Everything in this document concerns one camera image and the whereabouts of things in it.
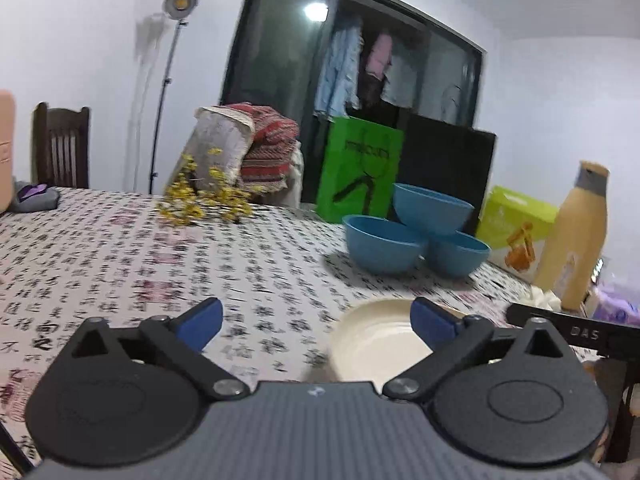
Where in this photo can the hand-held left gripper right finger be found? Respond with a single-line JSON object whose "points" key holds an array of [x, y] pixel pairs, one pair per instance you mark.
{"points": [[432, 322]]}

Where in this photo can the lilac plastic packet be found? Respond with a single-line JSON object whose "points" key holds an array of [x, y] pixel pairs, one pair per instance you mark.
{"points": [[617, 300]]}

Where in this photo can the green paper bag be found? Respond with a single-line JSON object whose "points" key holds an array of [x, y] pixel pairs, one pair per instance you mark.
{"points": [[350, 170]]}

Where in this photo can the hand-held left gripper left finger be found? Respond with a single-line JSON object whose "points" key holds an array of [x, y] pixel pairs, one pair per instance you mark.
{"points": [[202, 322]]}

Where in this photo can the crumpled white tissue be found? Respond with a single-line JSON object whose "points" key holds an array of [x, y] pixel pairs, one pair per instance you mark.
{"points": [[547, 300]]}

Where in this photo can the hanging white garment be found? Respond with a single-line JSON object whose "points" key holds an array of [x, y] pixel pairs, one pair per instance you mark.
{"points": [[402, 80]]}

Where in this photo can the dark wooden chair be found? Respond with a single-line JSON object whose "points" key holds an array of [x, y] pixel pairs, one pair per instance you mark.
{"points": [[60, 145]]}

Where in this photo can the black paper bag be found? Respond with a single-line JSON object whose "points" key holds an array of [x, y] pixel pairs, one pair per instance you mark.
{"points": [[450, 160]]}

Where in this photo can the patterned woven blanket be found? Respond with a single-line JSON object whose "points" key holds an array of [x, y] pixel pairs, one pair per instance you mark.
{"points": [[220, 145]]}

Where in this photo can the blue bowl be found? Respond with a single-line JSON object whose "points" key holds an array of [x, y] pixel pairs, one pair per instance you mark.
{"points": [[380, 250], [457, 260], [430, 215]]}

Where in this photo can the hanging pink garment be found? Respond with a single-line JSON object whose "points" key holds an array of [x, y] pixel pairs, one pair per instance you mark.
{"points": [[378, 57]]}

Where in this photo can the studio light on stand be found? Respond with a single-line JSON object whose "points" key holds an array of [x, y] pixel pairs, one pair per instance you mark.
{"points": [[180, 2]]}

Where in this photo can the dark sliding glass door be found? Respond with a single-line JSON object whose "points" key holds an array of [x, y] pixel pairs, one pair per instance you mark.
{"points": [[270, 50]]}

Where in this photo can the grey and purple cloth pouch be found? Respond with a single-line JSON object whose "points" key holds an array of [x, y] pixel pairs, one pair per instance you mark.
{"points": [[35, 200]]}

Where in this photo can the beige hard-shell suitcase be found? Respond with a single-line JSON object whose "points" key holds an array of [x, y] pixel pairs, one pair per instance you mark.
{"points": [[6, 160]]}

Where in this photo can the yellow-green snack box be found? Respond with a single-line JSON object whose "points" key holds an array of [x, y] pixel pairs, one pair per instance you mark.
{"points": [[510, 225]]}

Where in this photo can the yellow flower branch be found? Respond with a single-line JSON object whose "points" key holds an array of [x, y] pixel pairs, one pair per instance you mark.
{"points": [[225, 195]]}

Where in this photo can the calligraphy print tablecloth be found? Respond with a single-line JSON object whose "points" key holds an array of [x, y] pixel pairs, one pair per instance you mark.
{"points": [[125, 260]]}

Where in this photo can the cream plate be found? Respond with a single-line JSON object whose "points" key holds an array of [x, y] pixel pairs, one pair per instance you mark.
{"points": [[370, 345]]}

